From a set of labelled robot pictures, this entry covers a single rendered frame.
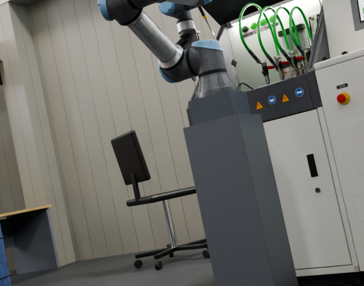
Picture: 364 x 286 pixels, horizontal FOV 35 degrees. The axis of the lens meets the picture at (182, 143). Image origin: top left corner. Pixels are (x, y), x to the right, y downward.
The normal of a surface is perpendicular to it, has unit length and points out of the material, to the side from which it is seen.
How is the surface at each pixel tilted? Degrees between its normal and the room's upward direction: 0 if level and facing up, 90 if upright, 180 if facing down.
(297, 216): 90
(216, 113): 90
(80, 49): 90
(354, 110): 90
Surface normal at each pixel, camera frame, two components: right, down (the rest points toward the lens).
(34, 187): -0.48, 0.04
